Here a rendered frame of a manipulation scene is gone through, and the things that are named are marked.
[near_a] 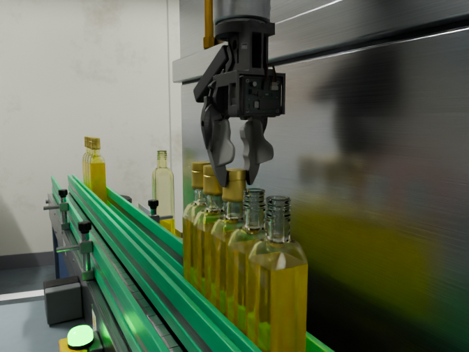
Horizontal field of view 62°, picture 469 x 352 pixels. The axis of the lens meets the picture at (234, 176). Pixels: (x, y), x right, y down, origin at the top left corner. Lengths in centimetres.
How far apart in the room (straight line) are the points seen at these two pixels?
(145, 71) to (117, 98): 33
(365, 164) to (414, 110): 9
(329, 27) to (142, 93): 306
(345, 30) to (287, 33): 13
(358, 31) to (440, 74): 14
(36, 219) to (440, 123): 347
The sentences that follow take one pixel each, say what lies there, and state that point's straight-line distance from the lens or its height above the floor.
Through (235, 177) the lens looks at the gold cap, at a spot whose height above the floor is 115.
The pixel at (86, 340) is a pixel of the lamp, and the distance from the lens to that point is 81.
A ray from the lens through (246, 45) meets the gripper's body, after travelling 50.
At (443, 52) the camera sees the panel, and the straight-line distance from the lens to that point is 47.
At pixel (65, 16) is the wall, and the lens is 367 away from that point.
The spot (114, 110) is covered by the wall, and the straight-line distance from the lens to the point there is 357.
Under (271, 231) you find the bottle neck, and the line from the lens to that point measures 46.
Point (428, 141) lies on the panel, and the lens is 47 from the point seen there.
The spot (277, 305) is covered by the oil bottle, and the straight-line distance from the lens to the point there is 47.
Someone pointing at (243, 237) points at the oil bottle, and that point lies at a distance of 51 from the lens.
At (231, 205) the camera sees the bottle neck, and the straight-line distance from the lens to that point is 56.
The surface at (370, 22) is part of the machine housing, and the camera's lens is 55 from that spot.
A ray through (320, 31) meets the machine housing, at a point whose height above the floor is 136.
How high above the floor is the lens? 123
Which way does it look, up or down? 8 degrees down
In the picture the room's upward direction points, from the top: straight up
